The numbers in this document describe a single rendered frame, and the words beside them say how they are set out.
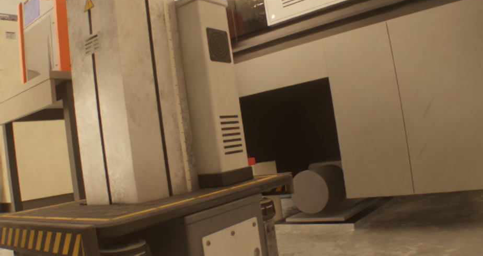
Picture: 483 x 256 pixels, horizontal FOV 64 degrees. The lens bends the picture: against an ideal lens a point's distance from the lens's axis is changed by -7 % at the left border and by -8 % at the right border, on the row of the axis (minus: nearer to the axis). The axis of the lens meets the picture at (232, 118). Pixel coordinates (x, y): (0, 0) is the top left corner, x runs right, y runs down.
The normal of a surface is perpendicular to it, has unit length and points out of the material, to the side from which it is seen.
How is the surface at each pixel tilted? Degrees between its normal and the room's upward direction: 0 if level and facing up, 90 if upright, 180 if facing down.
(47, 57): 90
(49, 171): 90
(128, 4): 90
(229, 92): 90
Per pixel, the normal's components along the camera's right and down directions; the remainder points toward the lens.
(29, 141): 0.77, -0.15
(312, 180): -0.62, 0.04
